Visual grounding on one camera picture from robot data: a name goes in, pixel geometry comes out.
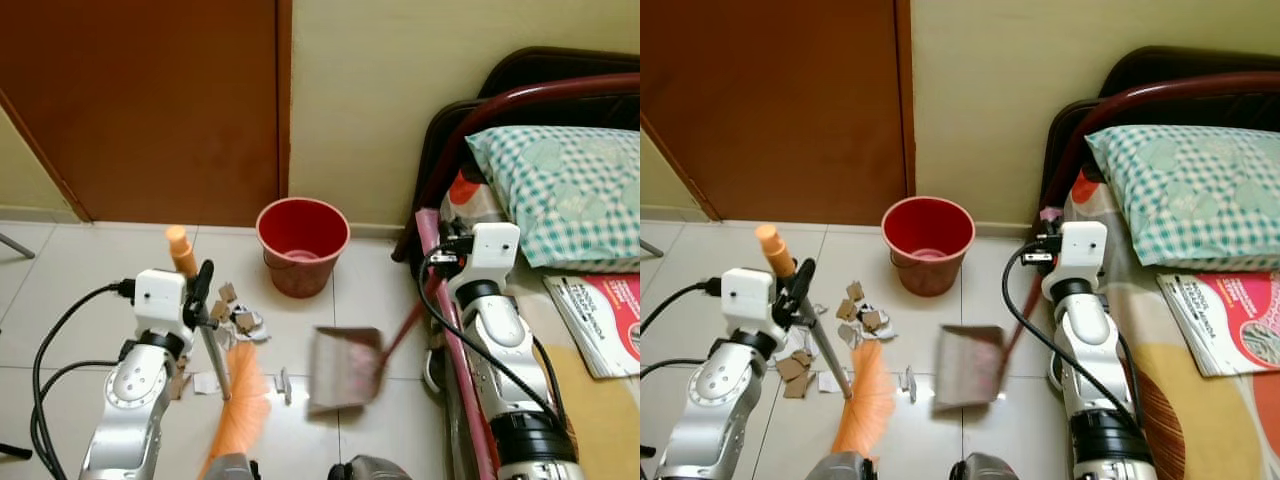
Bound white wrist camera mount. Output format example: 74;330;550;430
132;268;191;336
719;267;778;336
1058;221;1109;286
468;222;522;287

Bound grey left robot leg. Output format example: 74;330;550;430
805;450;867;480
203;452;257;480

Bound patterned yellow bed sheet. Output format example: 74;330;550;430
1060;172;1280;480
440;172;641;480

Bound green checkered pillow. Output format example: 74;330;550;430
464;124;641;271
1085;123;1280;269

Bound grey robot leg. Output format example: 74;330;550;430
950;452;1023;480
805;450;867;480
328;454;414;480
203;452;257;480

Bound dark red bed headboard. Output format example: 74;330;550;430
392;45;641;265
1038;44;1280;216

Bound red and white magazine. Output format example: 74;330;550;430
1157;268;1280;379
543;272;641;380

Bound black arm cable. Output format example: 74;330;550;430
640;282;723;381
1000;240;1151;421
418;244;573;426
30;282;137;476

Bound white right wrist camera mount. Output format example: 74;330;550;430
468;222;522;287
1058;221;1109;286

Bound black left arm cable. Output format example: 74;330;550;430
640;282;723;381
30;282;137;476

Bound orange bristle broom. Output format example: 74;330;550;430
754;223;898;463
164;225;273;479

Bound grey dustpan with red handle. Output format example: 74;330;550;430
306;298;429;417
932;295;1031;413

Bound brown wooden door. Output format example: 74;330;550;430
640;0;916;228
0;0;293;228

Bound red plastic bucket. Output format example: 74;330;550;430
881;195;976;298
255;197;352;300

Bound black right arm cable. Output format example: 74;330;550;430
418;244;573;426
1000;240;1151;421

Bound grey right robot leg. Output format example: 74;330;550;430
950;452;1023;480
328;454;414;480

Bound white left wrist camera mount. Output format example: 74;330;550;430
719;267;778;336
132;268;191;336

